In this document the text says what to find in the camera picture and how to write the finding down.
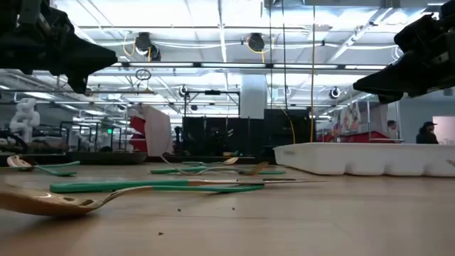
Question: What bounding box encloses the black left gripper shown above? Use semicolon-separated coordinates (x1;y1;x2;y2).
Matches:
0;6;119;95

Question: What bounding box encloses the black partition wall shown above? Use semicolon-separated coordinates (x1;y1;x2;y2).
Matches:
181;108;316;157

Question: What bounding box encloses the gold spoon green handle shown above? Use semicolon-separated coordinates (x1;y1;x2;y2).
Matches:
6;154;78;178
198;156;240;167
0;183;266;217

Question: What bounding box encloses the red and white cloth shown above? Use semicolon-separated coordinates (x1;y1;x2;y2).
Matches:
127;103;174;157

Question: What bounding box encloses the black aluminium table frame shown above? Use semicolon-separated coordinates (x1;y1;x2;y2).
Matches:
0;152;277;166

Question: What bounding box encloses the colourful poster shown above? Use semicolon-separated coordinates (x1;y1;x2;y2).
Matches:
340;102;362;133

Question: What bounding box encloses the black metal stand frame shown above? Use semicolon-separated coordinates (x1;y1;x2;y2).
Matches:
183;90;241;118

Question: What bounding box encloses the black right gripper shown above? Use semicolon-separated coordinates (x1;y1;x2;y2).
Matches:
352;14;455;105

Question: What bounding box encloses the black hanging cable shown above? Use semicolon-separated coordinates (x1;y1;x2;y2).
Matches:
281;0;287;111
268;0;273;107

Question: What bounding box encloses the white pillar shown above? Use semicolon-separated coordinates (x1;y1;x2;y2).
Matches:
240;74;268;120

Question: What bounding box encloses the white cutlery tray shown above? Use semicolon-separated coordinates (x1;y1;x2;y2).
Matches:
272;142;455;178

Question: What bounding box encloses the hanging cable ring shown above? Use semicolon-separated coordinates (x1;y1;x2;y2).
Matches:
134;68;153;82

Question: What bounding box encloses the person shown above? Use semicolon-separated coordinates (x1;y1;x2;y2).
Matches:
415;121;439;145
386;119;399;140

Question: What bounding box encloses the curved yellow cable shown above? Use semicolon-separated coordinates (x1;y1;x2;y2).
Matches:
280;107;296;144

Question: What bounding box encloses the red counter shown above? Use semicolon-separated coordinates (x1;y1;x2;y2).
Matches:
317;130;405;144

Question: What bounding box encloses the ceiling light strip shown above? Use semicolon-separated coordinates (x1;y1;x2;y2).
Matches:
109;61;388;70

